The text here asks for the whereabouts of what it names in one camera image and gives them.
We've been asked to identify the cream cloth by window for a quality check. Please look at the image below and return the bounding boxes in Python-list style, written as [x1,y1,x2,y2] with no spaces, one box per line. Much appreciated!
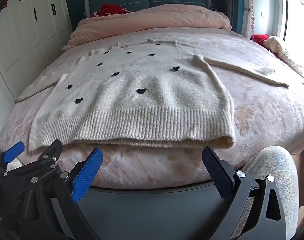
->
[263,35,304,78]

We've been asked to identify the person's fleece-clad knee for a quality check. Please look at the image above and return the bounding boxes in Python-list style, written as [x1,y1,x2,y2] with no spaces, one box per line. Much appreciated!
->
[237,145,299,240]

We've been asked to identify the cream knit sweater black hearts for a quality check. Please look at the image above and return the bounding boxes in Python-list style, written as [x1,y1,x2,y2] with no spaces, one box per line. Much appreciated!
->
[16,39,289,150]

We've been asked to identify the white wardrobe with red stickers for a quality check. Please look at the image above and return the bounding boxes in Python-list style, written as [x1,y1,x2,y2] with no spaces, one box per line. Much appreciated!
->
[0,0,72,133]

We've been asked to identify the red cloth on headboard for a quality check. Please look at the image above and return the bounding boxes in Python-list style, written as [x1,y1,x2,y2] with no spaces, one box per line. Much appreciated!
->
[91,4,130,17]

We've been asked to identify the red cloth by window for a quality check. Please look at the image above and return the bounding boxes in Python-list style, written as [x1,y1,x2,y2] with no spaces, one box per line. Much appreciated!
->
[250,34,269,47]

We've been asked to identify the pink floral bed blanket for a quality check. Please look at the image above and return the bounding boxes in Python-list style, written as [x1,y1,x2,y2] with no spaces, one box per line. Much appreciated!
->
[0,28,304,189]

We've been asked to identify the pink folded duvet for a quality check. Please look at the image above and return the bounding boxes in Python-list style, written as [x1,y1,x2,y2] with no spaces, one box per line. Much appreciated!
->
[63,4,232,51]

